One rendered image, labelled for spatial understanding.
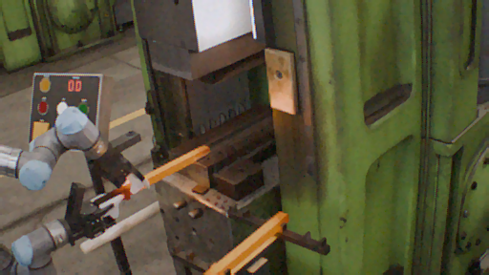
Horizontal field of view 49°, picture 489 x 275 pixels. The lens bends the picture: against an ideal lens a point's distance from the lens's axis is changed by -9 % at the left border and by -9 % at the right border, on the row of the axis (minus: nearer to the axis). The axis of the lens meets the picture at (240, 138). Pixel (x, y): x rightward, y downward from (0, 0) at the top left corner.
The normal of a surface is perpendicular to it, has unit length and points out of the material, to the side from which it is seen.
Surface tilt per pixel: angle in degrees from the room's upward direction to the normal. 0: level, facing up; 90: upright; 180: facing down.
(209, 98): 90
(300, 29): 90
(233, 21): 90
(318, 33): 90
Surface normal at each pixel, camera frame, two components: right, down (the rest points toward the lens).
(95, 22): 0.53, 0.35
